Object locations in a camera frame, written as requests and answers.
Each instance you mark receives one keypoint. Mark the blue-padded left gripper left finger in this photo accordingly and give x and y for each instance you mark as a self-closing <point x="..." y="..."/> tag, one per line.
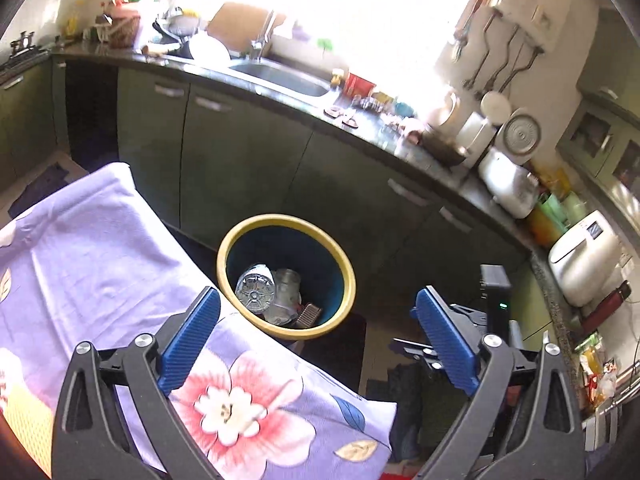
<point x="189" y="334"/>

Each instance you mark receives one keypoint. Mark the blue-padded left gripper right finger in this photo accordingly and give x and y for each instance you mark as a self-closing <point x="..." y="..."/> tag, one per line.
<point x="454" y="352"/>

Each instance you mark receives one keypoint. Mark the clear plastic water bottle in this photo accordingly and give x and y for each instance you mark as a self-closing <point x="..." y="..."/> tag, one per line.
<point x="274" y="296"/>

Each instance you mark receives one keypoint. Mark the small brown square cup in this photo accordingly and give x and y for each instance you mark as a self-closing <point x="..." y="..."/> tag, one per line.
<point x="308" y="317"/>

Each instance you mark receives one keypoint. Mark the yellow-rimmed trash bin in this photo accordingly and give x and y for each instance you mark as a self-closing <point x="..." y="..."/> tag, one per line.
<point x="280" y="241"/>

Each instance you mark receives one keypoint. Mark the stainless kitchen sink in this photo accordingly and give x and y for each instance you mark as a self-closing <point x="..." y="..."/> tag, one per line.
<point x="284" y="77"/>

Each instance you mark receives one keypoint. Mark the white air fryer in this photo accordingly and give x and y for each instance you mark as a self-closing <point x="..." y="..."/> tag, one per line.
<point x="584" y="257"/>

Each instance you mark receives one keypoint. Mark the purple floral tablecloth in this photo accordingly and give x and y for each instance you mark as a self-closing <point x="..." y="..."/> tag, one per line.
<point x="94" y="262"/>

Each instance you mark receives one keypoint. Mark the white rice cooker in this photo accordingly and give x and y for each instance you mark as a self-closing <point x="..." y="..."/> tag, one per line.
<point x="512" y="187"/>

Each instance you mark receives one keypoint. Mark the dark green base cabinets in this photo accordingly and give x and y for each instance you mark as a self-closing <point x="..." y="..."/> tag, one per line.
<point x="209" y="153"/>

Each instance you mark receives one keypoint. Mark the dark frying pan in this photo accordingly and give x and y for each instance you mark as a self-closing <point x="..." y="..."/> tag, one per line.
<point x="445" y="150"/>

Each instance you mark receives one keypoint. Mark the white kettle jug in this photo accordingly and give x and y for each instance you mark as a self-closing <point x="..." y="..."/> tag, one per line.
<point x="444" y="110"/>

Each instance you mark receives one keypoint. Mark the red bowl on counter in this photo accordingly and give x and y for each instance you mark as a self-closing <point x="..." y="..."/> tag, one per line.
<point x="357" y="86"/>

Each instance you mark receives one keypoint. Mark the chrome sink faucet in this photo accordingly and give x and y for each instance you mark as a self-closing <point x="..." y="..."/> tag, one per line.
<point x="258" y="45"/>

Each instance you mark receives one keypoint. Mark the wooden cutting board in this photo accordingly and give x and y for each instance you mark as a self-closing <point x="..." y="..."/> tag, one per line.
<point x="235" y="25"/>

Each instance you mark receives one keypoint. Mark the pink lidded food container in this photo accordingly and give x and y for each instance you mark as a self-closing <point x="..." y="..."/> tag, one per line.
<point x="124" y="28"/>

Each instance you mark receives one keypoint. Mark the white gas water heater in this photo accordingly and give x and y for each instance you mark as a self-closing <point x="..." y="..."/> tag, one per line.
<point x="530" y="5"/>

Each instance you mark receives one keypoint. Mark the red handled scissors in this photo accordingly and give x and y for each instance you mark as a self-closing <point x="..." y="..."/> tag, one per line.
<point x="345" y="115"/>

